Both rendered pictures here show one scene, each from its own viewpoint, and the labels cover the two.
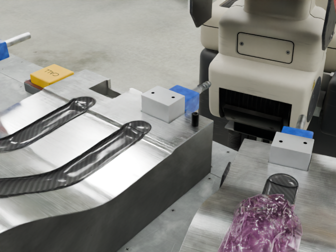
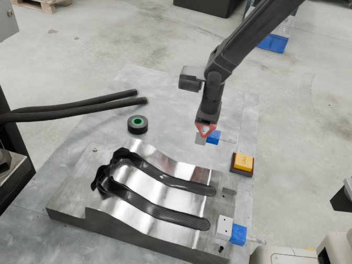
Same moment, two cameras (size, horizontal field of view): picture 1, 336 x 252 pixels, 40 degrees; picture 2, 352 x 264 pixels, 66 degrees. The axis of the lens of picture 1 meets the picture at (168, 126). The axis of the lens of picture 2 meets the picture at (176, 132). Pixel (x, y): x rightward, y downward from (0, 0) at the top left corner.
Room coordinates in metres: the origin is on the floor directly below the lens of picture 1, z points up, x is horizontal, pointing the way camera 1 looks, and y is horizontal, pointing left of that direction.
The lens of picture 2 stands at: (0.25, -0.21, 1.54)
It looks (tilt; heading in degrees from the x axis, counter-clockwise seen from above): 44 degrees down; 60
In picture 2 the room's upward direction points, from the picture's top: 8 degrees clockwise
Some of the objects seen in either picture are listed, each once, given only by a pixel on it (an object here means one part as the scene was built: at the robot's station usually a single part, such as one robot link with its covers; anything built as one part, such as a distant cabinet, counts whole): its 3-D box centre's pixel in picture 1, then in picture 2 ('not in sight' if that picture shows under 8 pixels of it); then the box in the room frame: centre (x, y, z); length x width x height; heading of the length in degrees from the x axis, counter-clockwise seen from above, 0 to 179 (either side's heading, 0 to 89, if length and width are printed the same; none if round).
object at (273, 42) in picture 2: not in sight; (264, 34); (2.92, 2.42, 0.11); 0.61 x 0.41 x 0.22; 132
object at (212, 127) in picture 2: not in sight; (206, 124); (0.65, 0.29, 0.99); 0.07 x 0.07 x 0.09; 50
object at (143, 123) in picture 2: not in sight; (137, 124); (0.50, 0.53, 0.82); 0.08 x 0.08 x 0.04
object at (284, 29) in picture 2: not in sight; (268, 21); (2.92, 2.41, 0.28); 0.61 x 0.41 x 0.15; 132
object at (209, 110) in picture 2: not in sight; (210, 103); (0.65, 0.30, 1.06); 0.10 x 0.07 x 0.07; 50
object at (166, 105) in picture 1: (183, 99); (241, 235); (0.59, -0.02, 0.89); 0.13 x 0.05 x 0.05; 140
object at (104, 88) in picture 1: (111, 98); (227, 199); (0.63, 0.09, 0.87); 0.05 x 0.05 x 0.04; 50
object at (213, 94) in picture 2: not in sight; (211, 86); (0.65, 0.31, 1.12); 0.07 x 0.06 x 0.07; 140
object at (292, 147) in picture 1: (295, 140); not in sight; (0.53, -0.18, 0.86); 0.13 x 0.05 x 0.05; 158
